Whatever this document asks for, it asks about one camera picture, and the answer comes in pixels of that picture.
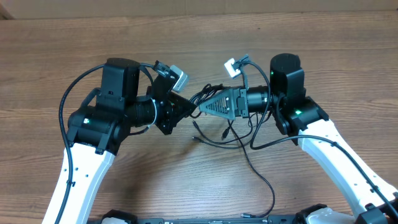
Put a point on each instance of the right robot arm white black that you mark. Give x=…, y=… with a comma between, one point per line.
x=301, y=120

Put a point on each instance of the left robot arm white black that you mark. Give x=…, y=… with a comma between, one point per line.
x=132, y=97

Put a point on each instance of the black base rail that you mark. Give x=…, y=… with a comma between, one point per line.
x=224, y=220

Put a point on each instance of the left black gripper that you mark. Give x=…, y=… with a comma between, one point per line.
x=173, y=111

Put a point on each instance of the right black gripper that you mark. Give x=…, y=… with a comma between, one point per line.
x=229, y=101

